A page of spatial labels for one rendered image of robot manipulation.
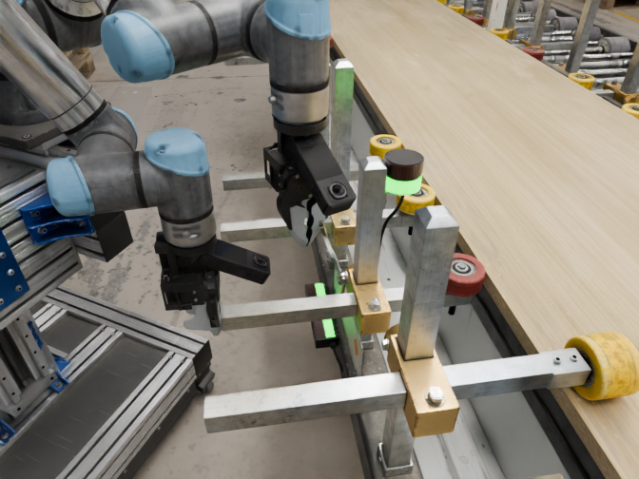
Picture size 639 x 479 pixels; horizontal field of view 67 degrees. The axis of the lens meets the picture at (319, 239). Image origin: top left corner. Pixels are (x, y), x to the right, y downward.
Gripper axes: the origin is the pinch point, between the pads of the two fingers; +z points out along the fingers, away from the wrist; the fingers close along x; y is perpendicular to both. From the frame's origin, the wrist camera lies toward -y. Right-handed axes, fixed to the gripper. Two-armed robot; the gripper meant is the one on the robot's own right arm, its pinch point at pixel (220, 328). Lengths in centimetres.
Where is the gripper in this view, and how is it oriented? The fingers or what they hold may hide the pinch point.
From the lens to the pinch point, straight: 85.7
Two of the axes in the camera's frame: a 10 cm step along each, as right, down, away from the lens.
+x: 1.5, 5.9, -7.9
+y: -9.9, 0.7, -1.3
